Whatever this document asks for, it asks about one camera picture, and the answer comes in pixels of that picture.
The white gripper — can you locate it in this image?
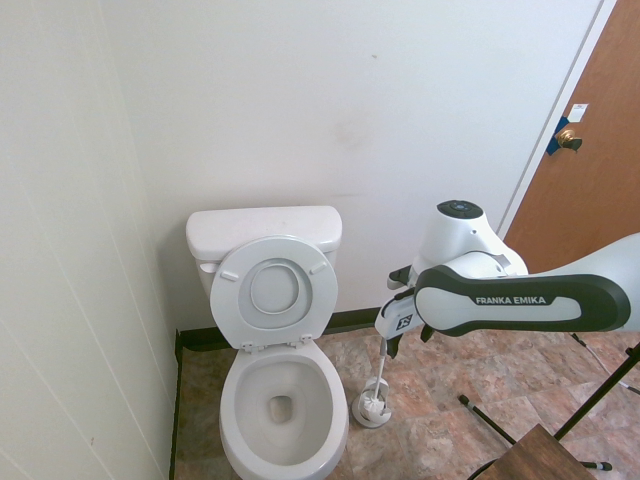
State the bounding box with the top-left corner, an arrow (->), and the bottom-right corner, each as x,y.
374,292 -> 436,360

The white toilet brush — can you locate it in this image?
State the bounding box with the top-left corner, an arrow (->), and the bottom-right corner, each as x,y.
357,335 -> 391,417

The white toilet brush holder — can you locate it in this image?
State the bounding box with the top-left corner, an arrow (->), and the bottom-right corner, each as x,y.
352,378 -> 392,429

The white ceramic toilet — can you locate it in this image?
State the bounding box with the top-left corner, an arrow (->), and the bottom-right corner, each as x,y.
193,239 -> 350,480

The white toilet seat with lid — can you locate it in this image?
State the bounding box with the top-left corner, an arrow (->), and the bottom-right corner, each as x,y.
209,235 -> 340,354

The white toilet tank lid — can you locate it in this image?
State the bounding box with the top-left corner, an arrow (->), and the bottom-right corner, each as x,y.
185,205 -> 345,261

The brown wooden door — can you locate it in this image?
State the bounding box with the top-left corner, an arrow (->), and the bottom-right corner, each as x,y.
504,0 -> 640,274

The blue tape strip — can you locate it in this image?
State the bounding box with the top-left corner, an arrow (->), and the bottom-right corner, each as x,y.
546,115 -> 574,157

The brass door knob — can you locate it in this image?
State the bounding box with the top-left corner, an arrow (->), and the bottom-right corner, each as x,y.
557,127 -> 584,151

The black camera tripod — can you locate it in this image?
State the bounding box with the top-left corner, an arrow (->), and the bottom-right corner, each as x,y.
458,342 -> 640,474

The thin white cable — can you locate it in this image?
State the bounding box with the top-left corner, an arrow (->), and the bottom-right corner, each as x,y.
574,333 -> 640,397

